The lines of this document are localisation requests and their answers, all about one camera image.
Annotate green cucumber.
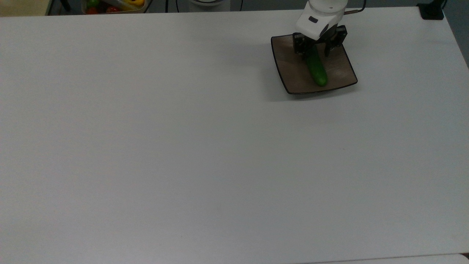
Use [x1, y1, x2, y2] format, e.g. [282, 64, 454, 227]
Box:
[306, 47, 328, 87]

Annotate clear bin of toy produce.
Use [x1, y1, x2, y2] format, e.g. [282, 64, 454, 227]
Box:
[81, 0, 148, 15]

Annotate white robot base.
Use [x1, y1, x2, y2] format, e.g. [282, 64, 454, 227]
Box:
[188, 0, 231, 12]

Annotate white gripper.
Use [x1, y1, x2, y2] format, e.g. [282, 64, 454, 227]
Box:
[292, 10, 348, 60]

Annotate dark gripper cable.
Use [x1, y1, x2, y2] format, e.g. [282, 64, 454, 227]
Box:
[343, 0, 367, 15]

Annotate beige board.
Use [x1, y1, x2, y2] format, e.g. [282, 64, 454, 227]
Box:
[0, 0, 52, 17]

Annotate square brown ceramic plate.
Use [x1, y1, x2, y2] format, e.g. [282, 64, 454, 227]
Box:
[271, 34, 358, 95]

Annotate black table clamp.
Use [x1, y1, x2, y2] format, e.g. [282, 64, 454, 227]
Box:
[417, 0, 446, 20]

